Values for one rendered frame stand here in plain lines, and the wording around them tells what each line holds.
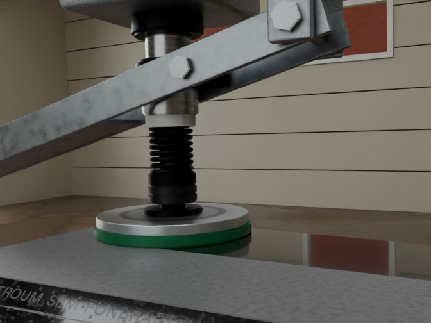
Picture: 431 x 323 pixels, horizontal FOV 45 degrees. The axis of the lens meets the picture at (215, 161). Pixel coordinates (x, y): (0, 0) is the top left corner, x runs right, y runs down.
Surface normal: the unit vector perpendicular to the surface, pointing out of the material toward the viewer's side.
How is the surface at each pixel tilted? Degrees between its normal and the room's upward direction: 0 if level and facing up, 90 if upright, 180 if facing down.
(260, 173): 90
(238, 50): 90
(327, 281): 0
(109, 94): 90
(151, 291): 0
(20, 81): 90
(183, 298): 0
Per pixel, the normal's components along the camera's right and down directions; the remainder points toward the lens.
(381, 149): -0.50, 0.06
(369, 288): -0.03, -1.00
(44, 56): 0.87, 0.00
